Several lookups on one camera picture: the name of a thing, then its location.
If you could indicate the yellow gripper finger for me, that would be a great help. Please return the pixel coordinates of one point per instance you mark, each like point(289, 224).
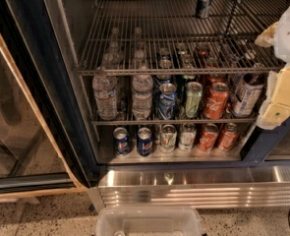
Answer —
point(266, 38)
point(276, 107)

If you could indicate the silver blue redbull can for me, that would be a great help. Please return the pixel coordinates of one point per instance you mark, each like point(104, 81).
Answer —
point(202, 9)

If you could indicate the white blue can middle shelf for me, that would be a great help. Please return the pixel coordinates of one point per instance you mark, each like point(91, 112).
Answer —
point(247, 93)

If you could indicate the red coca-cola can middle shelf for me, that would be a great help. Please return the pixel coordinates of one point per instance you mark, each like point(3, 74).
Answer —
point(216, 100)

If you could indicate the right red coke can bottom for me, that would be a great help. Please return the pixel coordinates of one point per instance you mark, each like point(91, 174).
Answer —
point(228, 137)

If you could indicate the red coke can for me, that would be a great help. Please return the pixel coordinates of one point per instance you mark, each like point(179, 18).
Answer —
point(228, 137)
point(208, 137)

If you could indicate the green soda can middle shelf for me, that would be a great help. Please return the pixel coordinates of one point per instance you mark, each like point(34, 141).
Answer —
point(194, 95)

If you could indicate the left red coke can bottom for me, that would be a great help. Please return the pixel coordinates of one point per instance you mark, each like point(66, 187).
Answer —
point(208, 137)

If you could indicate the white green can bottom right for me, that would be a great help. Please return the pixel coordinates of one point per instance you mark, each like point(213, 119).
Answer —
point(187, 136)

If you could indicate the white green can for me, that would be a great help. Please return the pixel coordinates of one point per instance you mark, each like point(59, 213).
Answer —
point(168, 137)
point(187, 136)

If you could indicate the blue pepsi can middle shelf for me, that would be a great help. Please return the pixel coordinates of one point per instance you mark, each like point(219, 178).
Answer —
point(167, 101)

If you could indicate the steel fridge base grille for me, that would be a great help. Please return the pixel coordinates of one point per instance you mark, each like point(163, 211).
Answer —
point(198, 188)

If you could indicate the white green can bottom left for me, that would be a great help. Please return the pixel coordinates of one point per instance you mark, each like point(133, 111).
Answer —
point(168, 137)

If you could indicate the right pepsi can bottom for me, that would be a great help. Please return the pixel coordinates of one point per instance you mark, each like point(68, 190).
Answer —
point(144, 141)

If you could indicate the pepsi can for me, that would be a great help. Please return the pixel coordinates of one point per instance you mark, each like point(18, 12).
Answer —
point(144, 141)
point(121, 141)

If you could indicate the left pepsi can bottom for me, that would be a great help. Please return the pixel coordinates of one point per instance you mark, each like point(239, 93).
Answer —
point(121, 141)

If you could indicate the open glass fridge door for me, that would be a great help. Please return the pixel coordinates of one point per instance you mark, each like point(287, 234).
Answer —
point(31, 161)

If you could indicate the right clear water bottle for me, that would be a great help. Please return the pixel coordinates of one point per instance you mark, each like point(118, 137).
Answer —
point(142, 85)

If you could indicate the clear water bottle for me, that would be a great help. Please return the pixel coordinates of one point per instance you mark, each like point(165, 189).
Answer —
point(105, 94)
point(142, 85)

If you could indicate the left clear water bottle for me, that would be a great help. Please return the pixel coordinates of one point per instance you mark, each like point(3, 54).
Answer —
point(105, 94)

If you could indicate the clear plastic bin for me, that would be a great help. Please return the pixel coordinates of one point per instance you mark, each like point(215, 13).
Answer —
point(148, 221)

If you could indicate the middle wire fridge shelf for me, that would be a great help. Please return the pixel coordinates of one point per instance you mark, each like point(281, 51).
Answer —
point(130, 120)

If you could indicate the wire fridge shelf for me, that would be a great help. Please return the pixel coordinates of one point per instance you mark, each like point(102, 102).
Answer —
point(130, 120)
point(176, 42)

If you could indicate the top wire fridge shelf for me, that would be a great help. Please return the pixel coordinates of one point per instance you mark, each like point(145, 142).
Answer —
point(176, 42)

